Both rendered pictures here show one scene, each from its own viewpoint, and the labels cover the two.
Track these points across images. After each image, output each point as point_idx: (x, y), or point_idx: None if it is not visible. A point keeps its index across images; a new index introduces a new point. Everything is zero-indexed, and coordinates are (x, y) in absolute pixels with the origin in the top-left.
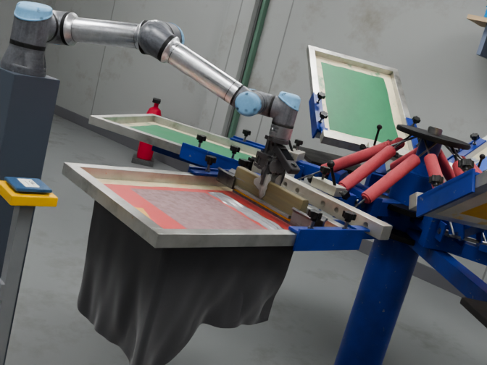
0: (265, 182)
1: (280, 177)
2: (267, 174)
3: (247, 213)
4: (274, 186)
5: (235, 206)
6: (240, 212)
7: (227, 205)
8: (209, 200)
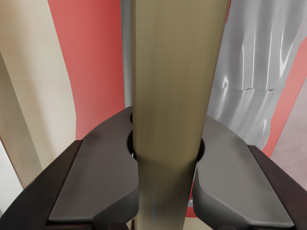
0: (239, 159)
1: (79, 194)
2: (269, 228)
3: (297, 40)
4: (210, 89)
5: (266, 111)
6: (298, 64)
7: (273, 128)
8: (306, 155)
